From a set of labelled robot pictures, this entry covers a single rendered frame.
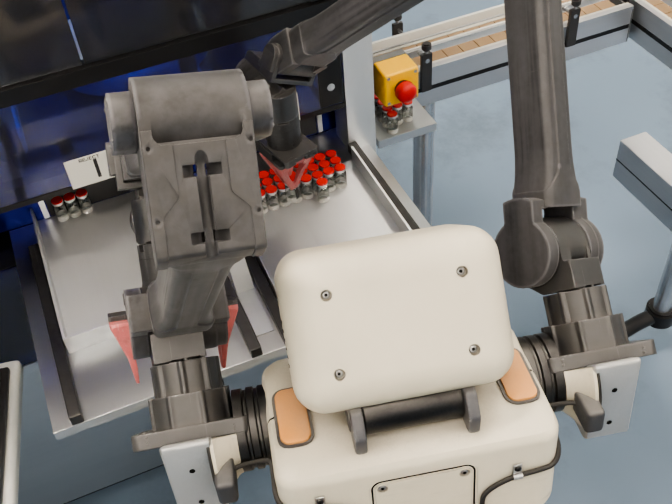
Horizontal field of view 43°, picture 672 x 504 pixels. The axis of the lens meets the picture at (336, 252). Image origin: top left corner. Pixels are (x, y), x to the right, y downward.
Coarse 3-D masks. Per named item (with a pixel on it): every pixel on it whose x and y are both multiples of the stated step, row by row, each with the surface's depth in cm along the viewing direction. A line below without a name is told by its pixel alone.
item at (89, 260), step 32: (128, 192) 161; (64, 224) 156; (96, 224) 156; (128, 224) 155; (64, 256) 150; (96, 256) 150; (128, 256) 149; (64, 288) 145; (96, 288) 144; (128, 288) 144; (64, 320) 140; (96, 320) 139
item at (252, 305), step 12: (240, 264) 141; (240, 276) 141; (240, 288) 141; (252, 288) 142; (240, 300) 140; (252, 300) 140; (252, 312) 138; (264, 312) 138; (252, 324) 136; (264, 324) 136
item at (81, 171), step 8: (104, 152) 144; (72, 160) 142; (80, 160) 143; (88, 160) 144; (104, 160) 145; (72, 168) 143; (80, 168) 144; (88, 168) 145; (104, 168) 146; (72, 176) 144; (80, 176) 145; (88, 176) 146; (96, 176) 146; (104, 176) 147; (112, 176) 148; (72, 184) 145; (80, 184) 146; (88, 184) 147
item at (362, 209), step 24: (360, 168) 160; (336, 192) 158; (360, 192) 157; (384, 192) 152; (264, 216) 154; (288, 216) 154; (312, 216) 153; (336, 216) 153; (360, 216) 153; (384, 216) 152; (288, 240) 149; (312, 240) 149; (336, 240) 149; (264, 264) 141
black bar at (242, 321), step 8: (232, 288) 140; (232, 296) 139; (240, 304) 137; (240, 312) 136; (240, 320) 135; (248, 320) 135; (240, 328) 134; (248, 328) 134; (248, 336) 132; (248, 344) 131; (256, 344) 131; (256, 352) 131
